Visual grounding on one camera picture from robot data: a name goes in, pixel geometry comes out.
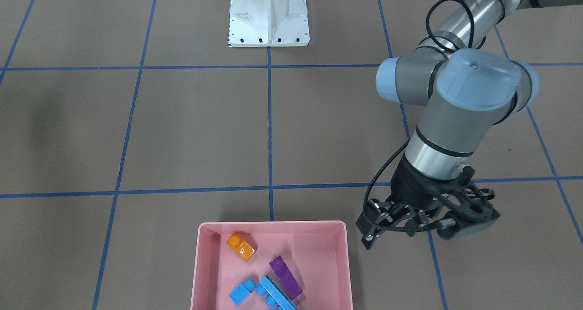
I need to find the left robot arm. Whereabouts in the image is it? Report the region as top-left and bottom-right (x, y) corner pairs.
(356, 0), (582, 249)

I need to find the long blue block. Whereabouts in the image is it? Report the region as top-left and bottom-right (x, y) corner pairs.
(255, 275), (297, 310)

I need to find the purple block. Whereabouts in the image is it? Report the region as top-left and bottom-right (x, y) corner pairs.
(269, 256), (303, 301)

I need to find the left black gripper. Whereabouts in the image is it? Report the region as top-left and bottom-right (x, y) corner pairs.
(356, 156), (455, 250)

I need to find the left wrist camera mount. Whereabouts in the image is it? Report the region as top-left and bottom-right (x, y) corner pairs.
(433, 166), (501, 241)

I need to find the brown paper table mat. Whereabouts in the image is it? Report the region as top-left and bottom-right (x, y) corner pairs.
(1, 0), (582, 310)

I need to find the pink plastic box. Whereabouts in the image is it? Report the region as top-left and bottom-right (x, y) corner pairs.
(191, 221), (354, 310)

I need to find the orange block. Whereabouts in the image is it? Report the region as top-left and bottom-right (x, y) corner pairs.
(225, 233), (256, 262)

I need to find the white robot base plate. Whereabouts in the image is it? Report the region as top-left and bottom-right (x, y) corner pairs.
(228, 0), (310, 47)

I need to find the small blue block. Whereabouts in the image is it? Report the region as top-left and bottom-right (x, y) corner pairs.
(228, 279), (256, 306)

